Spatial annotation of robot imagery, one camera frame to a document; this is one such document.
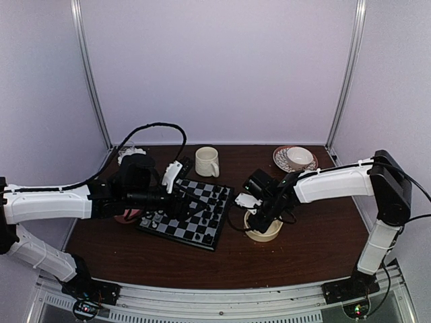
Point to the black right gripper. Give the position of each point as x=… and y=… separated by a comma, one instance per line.
x=262, y=226

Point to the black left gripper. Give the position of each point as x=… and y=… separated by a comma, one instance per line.
x=182, y=214

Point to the cream bowl of black pieces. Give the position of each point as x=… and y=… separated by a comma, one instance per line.
x=271, y=233

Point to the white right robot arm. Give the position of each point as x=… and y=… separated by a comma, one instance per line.
x=380, y=177

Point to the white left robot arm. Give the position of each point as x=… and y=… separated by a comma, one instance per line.
x=135, y=186

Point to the black and white chessboard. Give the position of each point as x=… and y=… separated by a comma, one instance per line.
x=184, y=231

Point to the white ribbed ceramic mug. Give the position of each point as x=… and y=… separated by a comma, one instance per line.
x=207, y=162

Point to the floral patterned saucer plate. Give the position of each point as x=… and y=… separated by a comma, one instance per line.
x=280, y=159

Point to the white ceramic cup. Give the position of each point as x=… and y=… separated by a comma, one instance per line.
x=299, y=158

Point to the pink bowl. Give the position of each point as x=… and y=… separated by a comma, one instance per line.
x=130, y=216

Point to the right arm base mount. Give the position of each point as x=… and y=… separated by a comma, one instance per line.
x=353, y=294

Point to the aluminium front rail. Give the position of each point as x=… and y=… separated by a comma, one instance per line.
x=296, y=303

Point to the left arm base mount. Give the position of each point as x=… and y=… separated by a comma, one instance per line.
x=90, y=297

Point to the aluminium frame post right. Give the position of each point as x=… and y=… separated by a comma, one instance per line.
x=352, y=59

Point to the aluminium frame post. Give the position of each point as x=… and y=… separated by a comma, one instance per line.
x=78, y=22
x=352, y=59

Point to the aluminium frame post left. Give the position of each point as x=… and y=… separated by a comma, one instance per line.
x=78, y=22

